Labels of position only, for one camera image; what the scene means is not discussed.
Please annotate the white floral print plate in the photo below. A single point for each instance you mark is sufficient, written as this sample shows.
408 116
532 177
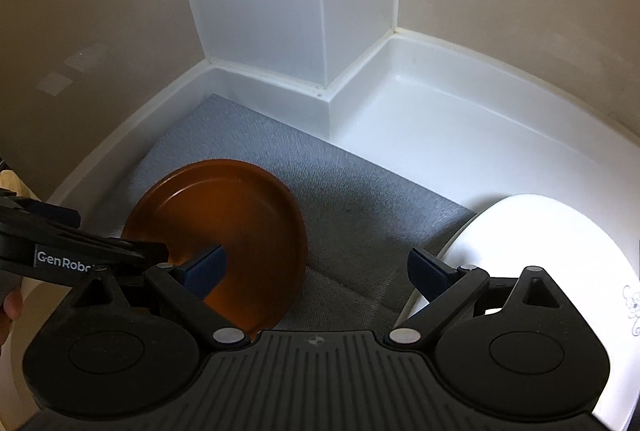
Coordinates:
540 231

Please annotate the brown plate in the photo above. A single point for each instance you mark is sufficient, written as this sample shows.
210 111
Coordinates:
235 211

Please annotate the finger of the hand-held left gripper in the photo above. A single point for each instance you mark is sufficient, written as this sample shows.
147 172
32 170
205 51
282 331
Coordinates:
150 251

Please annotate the grey woven mat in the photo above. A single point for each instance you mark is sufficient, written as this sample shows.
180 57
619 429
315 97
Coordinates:
360 211

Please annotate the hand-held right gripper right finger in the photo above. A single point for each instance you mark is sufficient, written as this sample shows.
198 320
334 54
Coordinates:
425 272

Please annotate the person's left hand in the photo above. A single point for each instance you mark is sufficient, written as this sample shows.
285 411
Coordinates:
11 311

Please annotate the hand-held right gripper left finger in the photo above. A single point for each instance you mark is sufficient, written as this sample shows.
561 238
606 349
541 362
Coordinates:
206 267

